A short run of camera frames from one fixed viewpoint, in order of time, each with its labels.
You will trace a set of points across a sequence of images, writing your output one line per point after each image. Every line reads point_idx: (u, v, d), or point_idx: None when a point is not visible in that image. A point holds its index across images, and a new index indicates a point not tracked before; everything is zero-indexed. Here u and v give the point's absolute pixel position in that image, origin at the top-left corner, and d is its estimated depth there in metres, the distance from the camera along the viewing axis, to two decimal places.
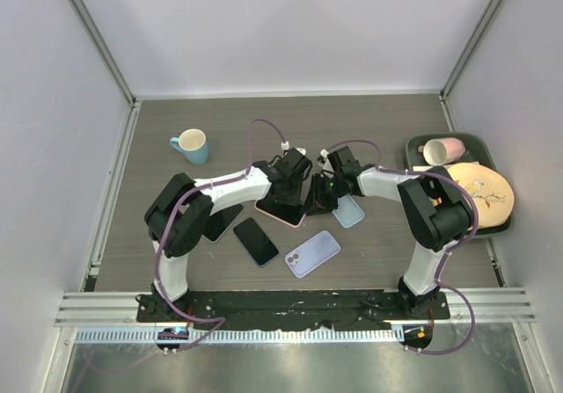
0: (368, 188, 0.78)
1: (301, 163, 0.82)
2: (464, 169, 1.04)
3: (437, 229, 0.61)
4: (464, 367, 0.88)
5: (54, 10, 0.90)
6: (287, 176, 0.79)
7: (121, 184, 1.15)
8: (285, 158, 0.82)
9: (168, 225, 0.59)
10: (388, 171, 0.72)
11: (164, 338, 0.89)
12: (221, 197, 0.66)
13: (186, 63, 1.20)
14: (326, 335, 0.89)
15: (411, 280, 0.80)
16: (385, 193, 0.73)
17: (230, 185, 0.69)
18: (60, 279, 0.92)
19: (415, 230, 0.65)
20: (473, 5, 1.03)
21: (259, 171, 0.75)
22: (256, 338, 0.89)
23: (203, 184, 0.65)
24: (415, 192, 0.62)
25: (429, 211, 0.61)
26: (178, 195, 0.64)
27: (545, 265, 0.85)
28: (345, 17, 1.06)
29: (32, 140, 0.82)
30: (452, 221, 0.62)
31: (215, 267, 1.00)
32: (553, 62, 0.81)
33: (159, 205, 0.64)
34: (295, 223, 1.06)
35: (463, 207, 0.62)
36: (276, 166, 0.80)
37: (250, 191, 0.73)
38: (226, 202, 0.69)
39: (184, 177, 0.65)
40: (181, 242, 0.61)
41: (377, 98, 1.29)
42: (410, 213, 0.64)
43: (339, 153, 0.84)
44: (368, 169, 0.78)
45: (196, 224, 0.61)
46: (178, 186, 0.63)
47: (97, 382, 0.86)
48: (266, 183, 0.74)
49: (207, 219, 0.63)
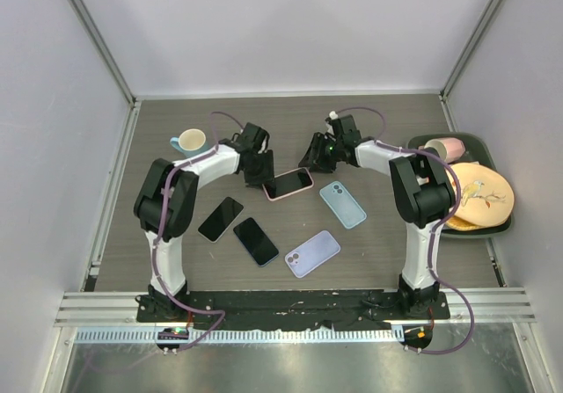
0: (362, 160, 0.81)
1: (260, 134, 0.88)
2: (464, 169, 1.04)
3: (419, 207, 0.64)
4: (464, 367, 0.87)
5: (53, 9, 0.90)
6: (250, 146, 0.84)
7: (121, 184, 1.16)
8: (244, 134, 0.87)
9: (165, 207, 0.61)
10: (383, 145, 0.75)
11: (164, 338, 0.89)
12: (201, 171, 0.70)
13: (185, 62, 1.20)
14: (326, 335, 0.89)
15: (405, 267, 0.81)
16: (376, 165, 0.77)
17: (205, 162, 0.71)
18: (60, 279, 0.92)
19: (399, 208, 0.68)
20: (473, 5, 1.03)
21: (227, 148, 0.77)
22: (256, 338, 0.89)
23: (182, 163, 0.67)
24: (403, 170, 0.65)
25: (413, 187, 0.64)
26: (164, 178, 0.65)
27: (545, 265, 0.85)
28: (344, 16, 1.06)
29: (32, 139, 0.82)
30: (434, 200, 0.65)
31: (215, 267, 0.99)
32: (552, 62, 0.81)
33: (146, 193, 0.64)
34: (308, 181, 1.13)
35: (446, 189, 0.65)
36: (238, 141, 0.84)
37: (223, 164, 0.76)
38: (204, 179, 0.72)
39: (163, 161, 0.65)
40: (179, 221, 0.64)
41: (377, 98, 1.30)
42: (397, 188, 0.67)
43: (343, 122, 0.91)
44: (364, 142, 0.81)
45: (189, 200, 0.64)
46: (160, 171, 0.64)
47: (96, 381, 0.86)
48: (236, 156, 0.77)
49: (196, 195, 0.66)
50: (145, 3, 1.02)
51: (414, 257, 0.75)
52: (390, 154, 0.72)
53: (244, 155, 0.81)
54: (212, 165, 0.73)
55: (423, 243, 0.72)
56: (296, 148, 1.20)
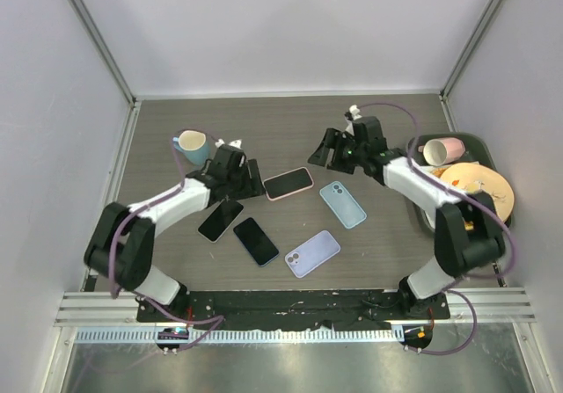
0: (393, 182, 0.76)
1: (235, 156, 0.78)
2: (464, 169, 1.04)
3: (466, 261, 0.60)
4: (464, 367, 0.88)
5: (53, 10, 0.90)
6: (223, 177, 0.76)
7: (121, 183, 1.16)
8: (216, 158, 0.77)
9: (113, 258, 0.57)
10: (424, 176, 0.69)
11: (164, 338, 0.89)
12: (162, 214, 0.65)
13: (185, 62, 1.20)
14: (326, 334, 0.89)
15: (416, 278, 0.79)
16: (412, 193, 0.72)
17: (168, 202, 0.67)
18: (60, 279, 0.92)
19: (438, 255, 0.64)
20: (474, 5, 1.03)
21: (194, 181, 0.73)
22: (256, 338, 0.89)
23: (139, 207, 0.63)
24: (455, 221, 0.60)
25: (461, 240, 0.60)
26: (115, 224, 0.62)
27: (545, 266, 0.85)
28: (344, 17, 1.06)
29: (33, 139, 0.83)
30: (481, 253, 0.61)
31: (215, 267, 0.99)
32: (553, 63, 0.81)
33: (98, 242, 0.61)
34: (309, 181, 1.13)
35: (495, 243, 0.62)
36: (209, 171, 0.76)
37: (191, 201, 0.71)
38: (164, 221, 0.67)
39: (117, 205, 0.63)
40: (132, 272, 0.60)
41: (377, 98, 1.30)
42: (441, 237, 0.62)
43: (369, 127, 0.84)
44: (398, 163, 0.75)
45: (143, 250, 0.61)
46: (112, 216, 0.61)
47: (97, 381, 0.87)
48: (205, 191, 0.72)
49: (151, 243, 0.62)
50: (145, 3, 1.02)
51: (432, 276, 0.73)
52: (434, 192, 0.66)
53: (215, 189, 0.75)
54: (176, 205, 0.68)
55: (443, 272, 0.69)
56: (296, 148, 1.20)
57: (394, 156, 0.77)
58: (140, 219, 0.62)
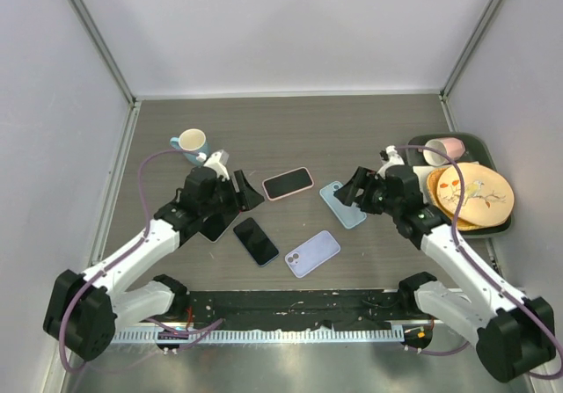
0: (435, 255, 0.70)
1: (202, 189, 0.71)
2: (464, 168, 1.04)
3: (515, 371, 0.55)
4: (464, 367, 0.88)
5: (54, 10, 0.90)
6: (195, 210, 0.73)
7: (121, 184, 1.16)
8: (186, 192, 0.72)
9: (62, 326, 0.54)
10: (476, 265, 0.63)
11: (164, 338, 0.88)
12: (120, 276, 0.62)
13: (185, 62, 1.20)
14: (326, 335, 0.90)
15: (427, 297, 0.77)
16: (453, 274, 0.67)
17: (126, 261, 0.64)
18: None
19: (482, 352, 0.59)
20: (474, 4, 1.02)
21: (160, 224, 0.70)
22: (256, 338, 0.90)
23: (95, 274, 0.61)
24: (509, 334, 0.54)
25: (514, 353, 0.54)
26: (69, 294, 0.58)
27: (545, 265, 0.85)
28: (344, 17, 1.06)
29: (32, 139, 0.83)
30: (530, 360, 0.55)
31: (215, 267, 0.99)
32: (553, 62, 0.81)
33: (54, 314, 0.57)
34: (309, 182, 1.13)
35: (549, 351, 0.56)
36: (179, 207, 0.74)
37: (157, 251, 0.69)
38: (127, 281, 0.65)
39: (70, 273, 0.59)
40: (91, 343, 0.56)
41: (377, 98, 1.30)
42: (490, 341, 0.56)
43: (408, 184, 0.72)
44: (443, 237, 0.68)
45: (100, 321, 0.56)
46: (66, 287, 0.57)
47: (97, 381, 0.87)
48: (171, 234, 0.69)
49: (109, 313, 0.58)
50: (145, 3, 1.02)
51: (444, 309, 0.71)
52: (486, 290, 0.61)
53: (189, 225, 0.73)
54: (136, 261, 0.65)
55: (458, 317, 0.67)
56: (296, 148, 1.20)
57: (435, 221, 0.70)
58: (94, 289, 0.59)
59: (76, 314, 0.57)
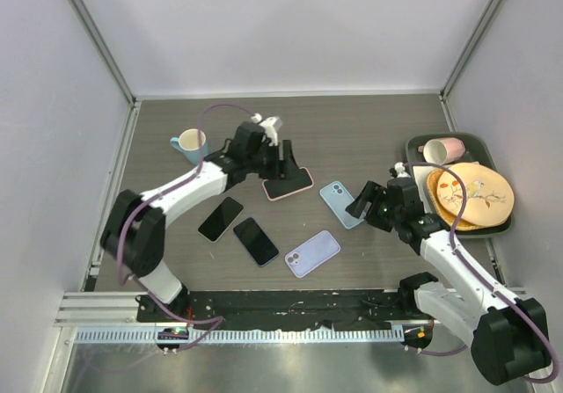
0: (434, 260, 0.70)
1: (255, 138, 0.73)
2: (464, 169, 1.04)
3: (507, 373, 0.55)
4: (464, 367, 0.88)
5: (54, 10, 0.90)
6: (242, 159, 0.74)
7: (121, 184, 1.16)
8: (234, 141, 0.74)
9: (121, 243, 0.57)
10: (471, 267, 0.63)
11: (164, 338, 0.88)
12: (173, 204, 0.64)
13: (185, 62, 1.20)
14: (326, 335, 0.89)
15: (427, 296, 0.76)
16: (450, 278, 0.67)
17: (179, 191, 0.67)
18: (60, 279, 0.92)
19: (476, 353, 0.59)
20: (474, 4, 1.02)
21: (211, 166, 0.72)
22: (256, 338, 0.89)
23: (151, 197, 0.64)
24: (500, 335, 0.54)
25: (505, 355, 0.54)
26: (128, 212, 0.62)
27: (545, 265, 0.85)
28: (344, 17, 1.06)
29: (32, 139, 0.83)
30: (522, 362, 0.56)
31: (216, 267, 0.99)
32: (553, 62, 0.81)
33: (112, 227, 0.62)
34: (309, 181, 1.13)
35: (543, 354, 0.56)
36: (229, 154, 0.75)
37: (206, 189, 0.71)
38: (179, 210, 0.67)
39: (130, 192, 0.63)
40: (142, 259, 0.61)
41: (377, 98, 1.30)
42: (482, 342, 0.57)
43: (406, 192, 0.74)
44: (442, 242, 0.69)
45: (154, 239, 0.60)
46: (125, 203, 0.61)
47: (96, 381, 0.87)
48: (221, 176, 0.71)
49: (163, 232, 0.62)
50: (145, 3, 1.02)
51: (442, 309, 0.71)
52: (478, 289, 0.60)
53: (235, 171, 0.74)
54: (188, 194, 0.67)
55: (456, 316, 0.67)
56: (296, 148, 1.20)
57: (435, 227, 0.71)
58: (151, 208, 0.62)
59: (132, 230, 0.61)
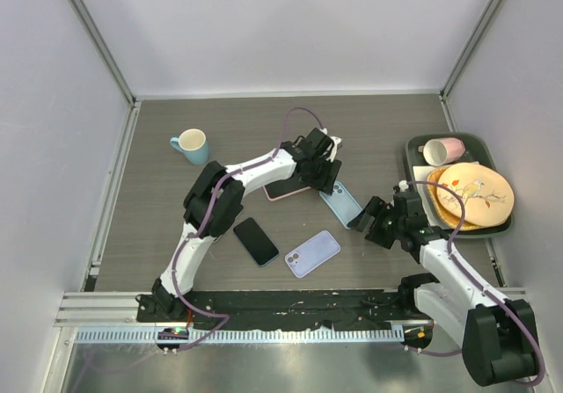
0: (429, 263, 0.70)
1: (324, 141, 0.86)
2: (464, 169, 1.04)
3: (493, 373, 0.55)
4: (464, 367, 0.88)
5: (54, 11, 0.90)
6: (310, 154, 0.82)
7: (121, 183, 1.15)
8: (309, 139, 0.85)
9: (209, 207, 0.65)
10: (464, 269, 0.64)
11: (164, 338, 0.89)
12: (252, 179, 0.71)
13: (185, 63, 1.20)
14: (326, 335, 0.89)
15: (427, 296, 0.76)
16: (443, 280, 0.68)
17: (258, 169, 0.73)
18: (60, 279, 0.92)
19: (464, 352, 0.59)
20: (473, 4, 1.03)
21: (285, 154, 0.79)
22: (256, 338, 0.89)
23: (234, 170, 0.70)
24: (485, 330, 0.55)
25: (491, 352, 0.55)
26: (214, 180, 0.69)
27: (545, 265, 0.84)
28: (345, 17, 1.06)
29: (32, 140, 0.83)
30: (510, 365, 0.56)
31: (216, 267, 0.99)
32: (553, 62, 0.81)
33: (196, 191, 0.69)
34: None
35: (532, 359, 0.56)
36: (300, 147, 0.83)
37: (276, 172, 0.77)
38: (254, 185, 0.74)
39: (215, 164, 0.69)
40: (220, 224, 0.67)
41: (377, 98, 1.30)
42: (469, 338, 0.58)
43: (410, 202, 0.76)
44: (438, 246, 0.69)
45: (232, 207, 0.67)
46: (213, 172, 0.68)
47: (97, 381, 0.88)
48: (291, 163, 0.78)
49: (239, 203, 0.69)
50: (145, 3, 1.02)
51: (441, 312, 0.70)
52: (469, 289, 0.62)
53: (303, 163, 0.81)
54: (264, 173, 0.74)
55: (453, 321, 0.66)
56: None
57: (434, 236, 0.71)
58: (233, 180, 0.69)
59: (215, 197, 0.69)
